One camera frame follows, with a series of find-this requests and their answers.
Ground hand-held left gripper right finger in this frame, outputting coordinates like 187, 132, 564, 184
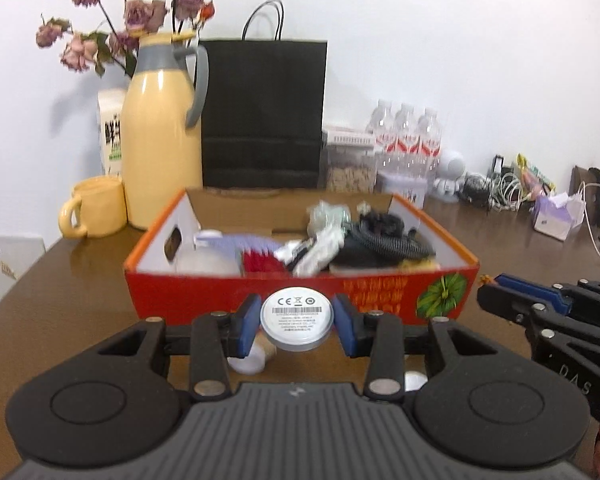
332, 294, 500, 401

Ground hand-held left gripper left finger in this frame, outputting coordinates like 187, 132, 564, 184
97, 294, 262, 401

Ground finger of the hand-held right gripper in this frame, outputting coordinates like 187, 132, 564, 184
476, 285, 600, 351
495, 273, 600, 313

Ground round white puck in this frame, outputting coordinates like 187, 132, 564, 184
260, 286, 335, 352

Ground red cardboard box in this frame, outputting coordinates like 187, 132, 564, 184
123, 187, 481, 326

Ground navy blue case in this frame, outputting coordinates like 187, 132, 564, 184
330, 240, 381, 266

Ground translucent white plastic box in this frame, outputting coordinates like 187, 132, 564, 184
175, 230, 243, 276

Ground purple knitted cloth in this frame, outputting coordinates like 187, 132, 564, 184
220, 232, 276, 251

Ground braided black cable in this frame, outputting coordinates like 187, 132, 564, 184
352, 210, 433, 261

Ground iridescent bath puff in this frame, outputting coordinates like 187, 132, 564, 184
307, 201, 353, 233

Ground red fuzzy item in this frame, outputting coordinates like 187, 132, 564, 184
240, 247, 286, 275

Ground purple tissue pack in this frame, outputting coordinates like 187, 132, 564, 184
532, 191, 586, 241

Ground black and white small packet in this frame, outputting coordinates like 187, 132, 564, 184
274, 239, 315, 265

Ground colourful snack packet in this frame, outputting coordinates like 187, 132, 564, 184
516, 154, 556, 196

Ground white robot toy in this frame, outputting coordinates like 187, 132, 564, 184
432, 150, 467, 204

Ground grey tin box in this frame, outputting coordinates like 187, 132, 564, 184
377, 170, 428, 208

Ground clear container of nuts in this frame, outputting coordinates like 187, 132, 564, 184
322, 142, 378, 193

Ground clear water bottle red label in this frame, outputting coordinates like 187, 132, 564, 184
416, 107, 442, 178
395, 103, 420, 176
367, 100, 398, 173

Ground yellow mug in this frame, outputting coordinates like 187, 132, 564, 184
58, 176, 128, 239

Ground white flat box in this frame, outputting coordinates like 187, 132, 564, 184
322, 125, 376, 147

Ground yellow thermos jug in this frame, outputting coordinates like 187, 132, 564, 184
121, 31, 210, 231

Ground black paper bag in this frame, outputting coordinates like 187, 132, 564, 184
200, 0, 328, 192

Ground white milk carton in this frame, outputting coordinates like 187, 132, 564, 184
97, 89, 130, 178

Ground white desk calendar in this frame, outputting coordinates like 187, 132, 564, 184
0, 234, 47, 318

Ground dried pink roses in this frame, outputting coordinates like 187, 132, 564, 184
35, 0, 216, 78

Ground white charging cable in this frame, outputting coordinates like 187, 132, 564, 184
577, 182, 600, 273

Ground tangled white cables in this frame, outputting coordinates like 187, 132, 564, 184
487, 175, 523, 211

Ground black charger with cable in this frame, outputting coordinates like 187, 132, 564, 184
460, 172, 491, 206

